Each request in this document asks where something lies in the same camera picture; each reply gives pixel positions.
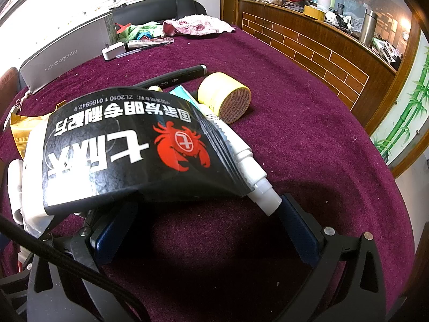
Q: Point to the small white plug adapter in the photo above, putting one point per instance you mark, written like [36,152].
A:
[112,50]

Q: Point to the stack of papers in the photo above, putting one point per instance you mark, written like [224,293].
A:
[385,52]

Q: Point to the teal packet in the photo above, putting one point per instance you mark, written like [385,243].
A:
[182,95]

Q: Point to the frosted glass partition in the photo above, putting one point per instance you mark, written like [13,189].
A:
[388,3]

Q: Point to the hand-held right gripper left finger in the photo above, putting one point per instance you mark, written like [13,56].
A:
[107,238]

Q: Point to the patterned flat box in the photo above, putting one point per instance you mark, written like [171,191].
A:
[150,42]

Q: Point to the black pen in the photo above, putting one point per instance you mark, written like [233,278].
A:
[134,52]

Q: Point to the yellow box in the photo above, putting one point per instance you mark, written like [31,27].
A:
[315,11]

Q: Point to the pink cloth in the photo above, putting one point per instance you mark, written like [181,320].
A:
[197,25]

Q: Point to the black marker olive cap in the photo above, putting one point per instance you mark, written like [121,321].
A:
[181,73]

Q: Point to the black leather sofa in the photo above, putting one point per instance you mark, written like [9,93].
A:
[157,6]

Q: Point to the white tube yellow cap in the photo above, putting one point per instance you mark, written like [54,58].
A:
[155,89]

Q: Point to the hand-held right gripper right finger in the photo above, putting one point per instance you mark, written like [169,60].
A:
[301,231]

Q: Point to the white nozzle tube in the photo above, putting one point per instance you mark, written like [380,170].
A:
[254,171]

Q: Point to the wooden brick-pattern counter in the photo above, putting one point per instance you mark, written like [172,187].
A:
[301,43]

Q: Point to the steel thermos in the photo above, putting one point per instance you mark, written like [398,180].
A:
[368,28]

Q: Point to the bamboo wall panel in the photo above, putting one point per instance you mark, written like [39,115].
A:
[407,107]

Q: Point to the grey shoebox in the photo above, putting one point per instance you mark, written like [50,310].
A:
[67,50]

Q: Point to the brown chair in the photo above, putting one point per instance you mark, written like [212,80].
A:
[8,84]

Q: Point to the black packet red crab print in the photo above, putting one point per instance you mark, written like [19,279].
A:
[117,147]

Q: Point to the gold foil packet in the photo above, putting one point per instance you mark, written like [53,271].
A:
[20,127]

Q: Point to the green cloth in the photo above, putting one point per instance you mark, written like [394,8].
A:
[140,30]

